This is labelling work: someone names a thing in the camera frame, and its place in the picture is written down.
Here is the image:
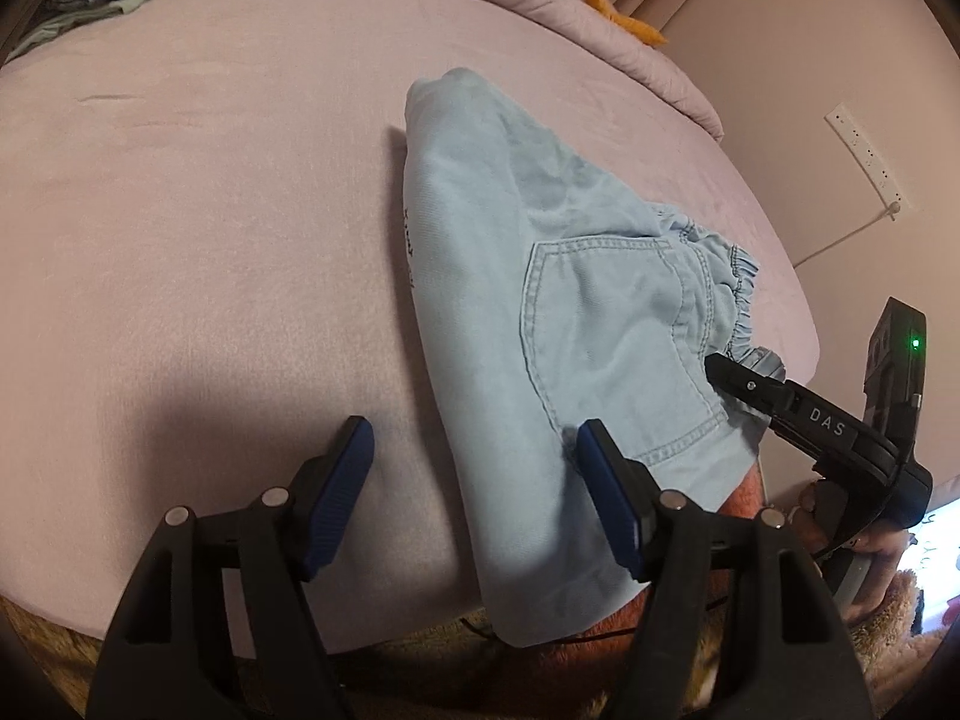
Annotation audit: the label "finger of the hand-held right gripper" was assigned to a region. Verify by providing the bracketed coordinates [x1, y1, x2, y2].
[705, 354, 790, 415]

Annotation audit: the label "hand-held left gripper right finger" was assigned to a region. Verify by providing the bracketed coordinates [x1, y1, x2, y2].
[575, 419, 875, 720]

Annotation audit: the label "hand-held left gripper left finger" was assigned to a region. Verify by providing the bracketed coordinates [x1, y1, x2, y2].
[86, 415, 375, 720]

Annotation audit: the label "light blue denim pants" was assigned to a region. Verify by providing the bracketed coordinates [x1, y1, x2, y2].
[401, 67, 787, 650]

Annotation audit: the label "person's right hand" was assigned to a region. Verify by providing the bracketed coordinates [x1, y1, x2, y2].
[798, 484, 911, 620]

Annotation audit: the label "fuzzy brown pink clothing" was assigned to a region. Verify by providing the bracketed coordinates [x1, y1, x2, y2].
[330, 461, 931, 720]

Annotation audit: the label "bed with pink sheet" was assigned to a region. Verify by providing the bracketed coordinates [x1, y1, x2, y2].
[0, 0, 818, 661]

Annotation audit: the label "pink quilt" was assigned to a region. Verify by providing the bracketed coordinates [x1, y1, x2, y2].
[195, 0, 727, 140]

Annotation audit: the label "white power cable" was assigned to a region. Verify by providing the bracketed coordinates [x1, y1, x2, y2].
[793, 202, 905, 271]

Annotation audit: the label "white wall power strip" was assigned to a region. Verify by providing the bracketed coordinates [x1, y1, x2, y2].
[825, 103, 917, 212]

